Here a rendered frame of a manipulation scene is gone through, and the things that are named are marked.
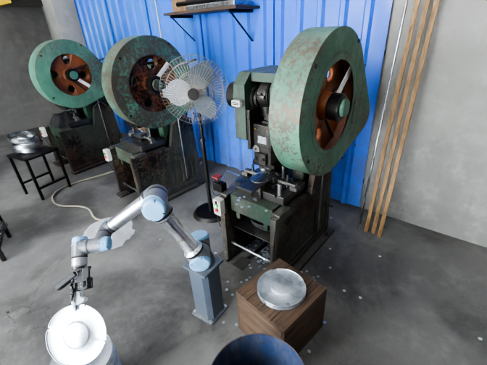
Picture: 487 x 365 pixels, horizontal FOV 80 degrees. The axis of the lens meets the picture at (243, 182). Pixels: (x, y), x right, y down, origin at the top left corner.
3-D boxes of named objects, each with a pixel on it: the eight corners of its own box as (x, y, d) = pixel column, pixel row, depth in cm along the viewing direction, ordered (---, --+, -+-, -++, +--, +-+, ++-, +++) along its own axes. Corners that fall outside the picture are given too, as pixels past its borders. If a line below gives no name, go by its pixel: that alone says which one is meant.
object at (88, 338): (97, 372, 141) (96, 373, 140) (38, 359, 141) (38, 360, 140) (113, 311, 145) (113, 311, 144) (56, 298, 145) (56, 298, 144)
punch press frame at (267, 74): (273, 266, 220) (274, 80, 157) (231, 243, 245) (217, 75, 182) (322, 216, 272) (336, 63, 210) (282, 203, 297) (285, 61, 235)
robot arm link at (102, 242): (111, 228, 158) (90, 232, 158) (105, 242, 149) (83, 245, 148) (115, 240, 162) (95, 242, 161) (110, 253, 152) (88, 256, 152)
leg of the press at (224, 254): (227, 263, 248) (218, 166, 205) (217, 257, 254) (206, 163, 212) (286, 213, 309) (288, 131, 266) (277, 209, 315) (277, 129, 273)
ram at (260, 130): (267, 167, 202) (267, 126, 188) (250, 163, 211) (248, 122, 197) (281, 159, 213) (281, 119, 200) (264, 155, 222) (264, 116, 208)
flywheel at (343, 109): (301, 121, 127) (363, 2, 143) (263, 114, 139) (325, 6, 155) (333, 190, 183) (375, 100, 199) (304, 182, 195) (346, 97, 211)
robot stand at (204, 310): (211, 326, 195) (204, 277, 174) (191, 313, 205) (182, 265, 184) (228, 306, 208) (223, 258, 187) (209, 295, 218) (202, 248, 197)
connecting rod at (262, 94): (267, 137, 194) (267, 84, 178) (253, 134, 202) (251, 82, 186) (284, 129, 208) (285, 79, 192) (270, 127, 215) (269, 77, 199)
